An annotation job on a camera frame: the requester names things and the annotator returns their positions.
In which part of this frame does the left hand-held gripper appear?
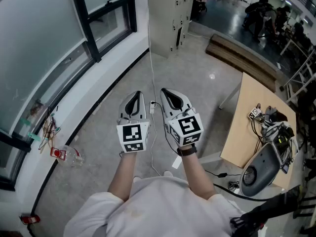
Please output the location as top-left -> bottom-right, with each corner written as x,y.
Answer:
116,90 -> 151,154

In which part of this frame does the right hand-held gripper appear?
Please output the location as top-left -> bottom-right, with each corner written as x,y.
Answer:
160,87 -> 204,148

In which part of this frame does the person's right forearm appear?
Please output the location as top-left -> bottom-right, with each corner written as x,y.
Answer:
181,144 -> 218,200

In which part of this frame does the person's left forearm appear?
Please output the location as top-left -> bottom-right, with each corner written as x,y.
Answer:
108,152 -> 138,202

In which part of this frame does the black-framed frosted window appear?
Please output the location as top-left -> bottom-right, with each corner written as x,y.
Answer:
70,0 -> 138,63

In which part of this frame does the black wristwatch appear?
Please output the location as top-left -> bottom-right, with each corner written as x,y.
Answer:
177,144 -> 198,157

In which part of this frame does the white paper sheet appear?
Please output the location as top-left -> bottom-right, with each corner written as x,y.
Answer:
171,156 -> 182,170

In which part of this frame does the light wooden table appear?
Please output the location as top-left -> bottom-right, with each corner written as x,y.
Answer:
219,72 -> 298,191

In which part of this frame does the wooden bench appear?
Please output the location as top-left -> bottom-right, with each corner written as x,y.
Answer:
205,33 -> 277,93

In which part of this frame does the small patterned block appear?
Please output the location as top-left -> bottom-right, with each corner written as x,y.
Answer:
247,106 -> 262,120

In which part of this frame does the clear plastic bottle red label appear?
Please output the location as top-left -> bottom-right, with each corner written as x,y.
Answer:
50,145 -> 86,168

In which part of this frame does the grey metal locker cabinet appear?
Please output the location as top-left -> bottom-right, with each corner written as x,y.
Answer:
147,0 -> 196,59

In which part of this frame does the black power adapter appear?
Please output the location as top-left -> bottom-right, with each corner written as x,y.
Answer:
204,169 -> 241,180

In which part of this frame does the teal plastic cylinder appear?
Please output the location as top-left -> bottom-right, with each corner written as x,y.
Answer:
27,131 -> 41,142

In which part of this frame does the person's white shirt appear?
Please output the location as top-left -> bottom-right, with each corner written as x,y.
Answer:
63,175 -> 247,237

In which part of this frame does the grey plastic device shell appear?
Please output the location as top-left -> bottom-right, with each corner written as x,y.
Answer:
238,142 -> 282,198

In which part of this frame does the grey device on table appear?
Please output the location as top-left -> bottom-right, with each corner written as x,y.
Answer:
250,104 -> 297,175

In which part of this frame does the large frosted glass pane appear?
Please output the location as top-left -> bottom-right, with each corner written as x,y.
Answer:
0,0 -> 99,138

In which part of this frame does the white power cable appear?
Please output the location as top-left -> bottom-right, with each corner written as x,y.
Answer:
147,16 -> 165,177

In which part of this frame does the bundle of wire hangers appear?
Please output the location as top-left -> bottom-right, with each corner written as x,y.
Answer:
38,105 -> 62,155

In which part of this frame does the thick black cable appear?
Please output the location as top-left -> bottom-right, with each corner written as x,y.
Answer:
213,183 -> 272,202

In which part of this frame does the white metal frame desk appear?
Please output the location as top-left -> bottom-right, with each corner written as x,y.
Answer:
280,37 -> 316,105

